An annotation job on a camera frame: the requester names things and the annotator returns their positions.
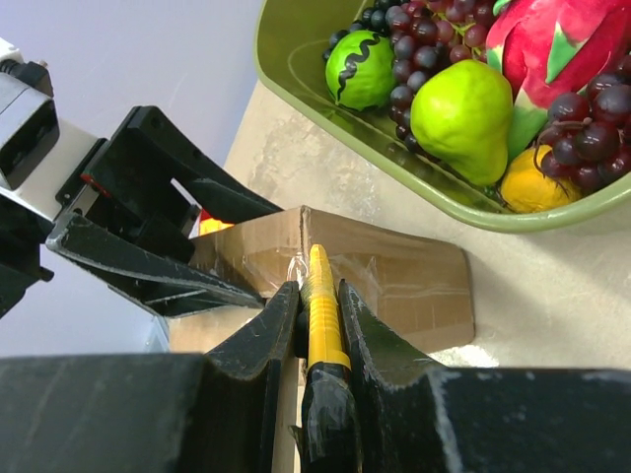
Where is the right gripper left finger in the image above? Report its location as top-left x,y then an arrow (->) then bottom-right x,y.
201,282 -> 301,472

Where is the yellow black utility knife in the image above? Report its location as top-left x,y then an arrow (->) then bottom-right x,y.
289,243 -> 362,472

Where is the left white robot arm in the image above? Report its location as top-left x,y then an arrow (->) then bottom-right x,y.
1,106 -> 277,317

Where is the yellow lemon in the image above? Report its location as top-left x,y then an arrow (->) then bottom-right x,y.
499,145 -> 583,214

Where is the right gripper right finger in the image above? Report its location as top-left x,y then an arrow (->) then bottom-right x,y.
338,281 -> 447,472

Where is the brown cardboard express box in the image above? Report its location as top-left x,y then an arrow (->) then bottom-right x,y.
176,207 -> 474,472

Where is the orange carton box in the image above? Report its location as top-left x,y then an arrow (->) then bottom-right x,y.
197,209 -> 233,237

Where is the olive green plastic bin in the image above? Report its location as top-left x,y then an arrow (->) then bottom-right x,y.
255,1 -> 630,234

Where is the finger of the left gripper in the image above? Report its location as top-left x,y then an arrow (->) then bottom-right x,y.
184,168 -> 283,224
45,213 -> 264,317

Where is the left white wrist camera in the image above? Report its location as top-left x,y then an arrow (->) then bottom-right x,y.
1,39 -> 105,222

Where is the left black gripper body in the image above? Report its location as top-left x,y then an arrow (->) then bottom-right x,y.
55,105 -> 195,256

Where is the dark red grape bunch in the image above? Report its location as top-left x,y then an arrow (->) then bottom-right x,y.
533,54 -> 630,194

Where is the pink dragon fruit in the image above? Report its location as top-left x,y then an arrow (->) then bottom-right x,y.
486,0 -> 630,160

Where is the dark black grape bunch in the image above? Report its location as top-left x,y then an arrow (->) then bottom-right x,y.
321,0 -> 406,63

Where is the green lime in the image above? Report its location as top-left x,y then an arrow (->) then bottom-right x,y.
410,59 -> 514,186

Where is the small green fruit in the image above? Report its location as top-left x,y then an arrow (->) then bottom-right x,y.
324,30 -> 396,111

